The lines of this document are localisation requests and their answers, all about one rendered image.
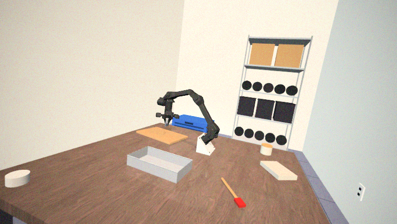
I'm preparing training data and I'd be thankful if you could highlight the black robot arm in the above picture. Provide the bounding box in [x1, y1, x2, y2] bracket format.
[157, 89, 220, 145]

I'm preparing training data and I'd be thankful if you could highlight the small cream jar with orange lid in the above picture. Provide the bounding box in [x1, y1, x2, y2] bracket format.
[260, 143, 273, 155]

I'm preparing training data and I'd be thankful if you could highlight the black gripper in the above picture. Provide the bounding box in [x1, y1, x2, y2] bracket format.
[156, 107, 179, 125]

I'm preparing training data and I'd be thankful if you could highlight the white short cylinder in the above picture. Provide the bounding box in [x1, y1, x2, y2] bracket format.
[5, 170, 30, 188]

